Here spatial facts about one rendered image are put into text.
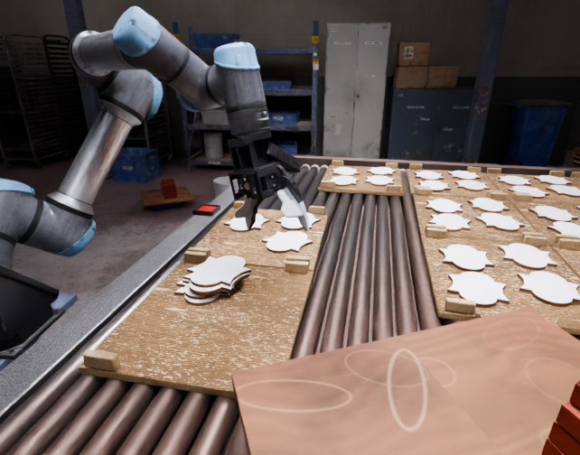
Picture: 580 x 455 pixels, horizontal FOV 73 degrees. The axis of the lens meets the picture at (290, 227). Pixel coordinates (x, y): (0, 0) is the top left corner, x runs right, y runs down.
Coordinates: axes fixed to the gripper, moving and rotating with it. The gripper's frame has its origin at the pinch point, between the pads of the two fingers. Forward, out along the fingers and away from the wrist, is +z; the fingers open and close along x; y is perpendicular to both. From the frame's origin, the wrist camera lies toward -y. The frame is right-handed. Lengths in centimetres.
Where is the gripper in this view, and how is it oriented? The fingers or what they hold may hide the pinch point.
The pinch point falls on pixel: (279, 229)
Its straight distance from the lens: 80.3
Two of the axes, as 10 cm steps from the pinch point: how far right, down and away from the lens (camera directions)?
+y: -5.5, 3.3, -7.7
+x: 8.1, 0.1, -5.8
